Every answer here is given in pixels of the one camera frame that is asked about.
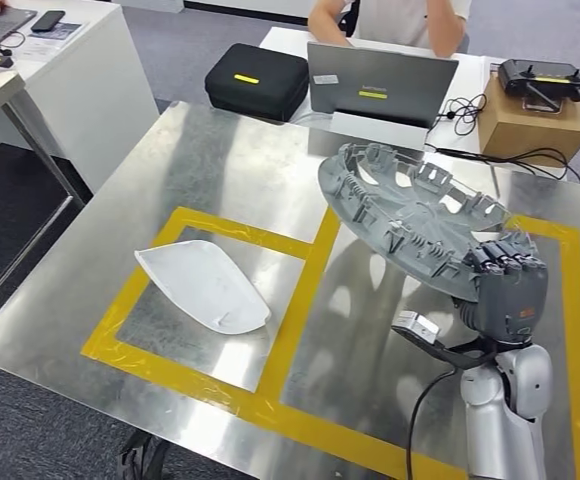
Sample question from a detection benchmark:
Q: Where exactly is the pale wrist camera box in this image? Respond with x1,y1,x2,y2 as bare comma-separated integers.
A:
392,309,441,346

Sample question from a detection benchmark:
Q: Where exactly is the black chair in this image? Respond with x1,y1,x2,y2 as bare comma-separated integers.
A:
337,0,362,39

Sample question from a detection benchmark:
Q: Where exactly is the black coiled cable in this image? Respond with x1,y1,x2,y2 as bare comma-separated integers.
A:
435,92,488,138

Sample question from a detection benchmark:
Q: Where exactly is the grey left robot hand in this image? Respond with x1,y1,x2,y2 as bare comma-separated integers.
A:
117,429,172,480

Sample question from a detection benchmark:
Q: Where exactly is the grey plastic wheel cover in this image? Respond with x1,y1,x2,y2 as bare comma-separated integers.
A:
317,142,541,305

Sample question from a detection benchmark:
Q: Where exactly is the black case yellow stripe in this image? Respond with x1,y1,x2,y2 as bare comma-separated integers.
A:
203,42,311,125

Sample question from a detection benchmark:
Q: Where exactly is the grey laptop yellow sticker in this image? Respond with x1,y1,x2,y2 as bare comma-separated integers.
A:
306,40,460,131

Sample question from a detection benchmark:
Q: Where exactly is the person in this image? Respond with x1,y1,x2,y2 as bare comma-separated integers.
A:
307,0,473,60

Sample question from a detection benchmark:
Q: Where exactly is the black long cable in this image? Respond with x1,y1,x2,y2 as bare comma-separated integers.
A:
424,142,580,185

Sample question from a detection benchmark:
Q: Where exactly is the white desk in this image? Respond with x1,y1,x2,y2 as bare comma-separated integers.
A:
0,0,160,195
258,26,571,181

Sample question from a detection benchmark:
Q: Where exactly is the yellow workbench tape marking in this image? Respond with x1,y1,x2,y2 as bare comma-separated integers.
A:
79,205,580,480

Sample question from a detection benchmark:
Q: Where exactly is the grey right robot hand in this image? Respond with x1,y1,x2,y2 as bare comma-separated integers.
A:
464,238,550,344

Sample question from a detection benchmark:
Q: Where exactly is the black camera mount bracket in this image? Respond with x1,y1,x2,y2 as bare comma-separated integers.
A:
391,324,531,371

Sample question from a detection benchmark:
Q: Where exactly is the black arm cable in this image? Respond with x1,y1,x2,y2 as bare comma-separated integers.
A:
405,367,458,480

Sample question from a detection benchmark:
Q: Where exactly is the brown cardboard box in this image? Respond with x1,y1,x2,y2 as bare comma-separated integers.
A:
477,71,580,169

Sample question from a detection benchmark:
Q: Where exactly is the printed paper sheet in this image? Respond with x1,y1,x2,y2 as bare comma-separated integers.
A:
16,21,83,62

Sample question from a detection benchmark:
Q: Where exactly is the white curved shell part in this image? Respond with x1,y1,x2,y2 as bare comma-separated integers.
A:
134,239,273,337

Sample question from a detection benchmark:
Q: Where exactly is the black router with antennas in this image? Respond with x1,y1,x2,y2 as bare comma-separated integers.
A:
497,58,580,123

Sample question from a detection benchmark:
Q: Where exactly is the black phone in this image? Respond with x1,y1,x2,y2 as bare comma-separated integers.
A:
30,9,67,34

